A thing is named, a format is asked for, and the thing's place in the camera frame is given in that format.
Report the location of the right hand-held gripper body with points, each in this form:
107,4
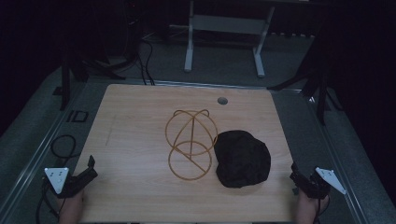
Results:
320,183

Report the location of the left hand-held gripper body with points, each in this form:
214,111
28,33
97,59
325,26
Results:
59,182

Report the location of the black cloth hat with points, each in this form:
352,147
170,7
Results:
243,158

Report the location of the person's right hand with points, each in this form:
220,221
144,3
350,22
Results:
306,210

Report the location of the person's left hand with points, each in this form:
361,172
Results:
71,208

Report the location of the black tripod stand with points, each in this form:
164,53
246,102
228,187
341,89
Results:
314,81
77,68

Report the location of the grey round table grommet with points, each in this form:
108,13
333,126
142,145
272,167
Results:
222,100

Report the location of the grey metal floor rail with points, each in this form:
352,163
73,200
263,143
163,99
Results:
37,155
339,149

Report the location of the black floor bracket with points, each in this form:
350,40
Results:
77,116

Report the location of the white metal desk frame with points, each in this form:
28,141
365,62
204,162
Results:
227,28

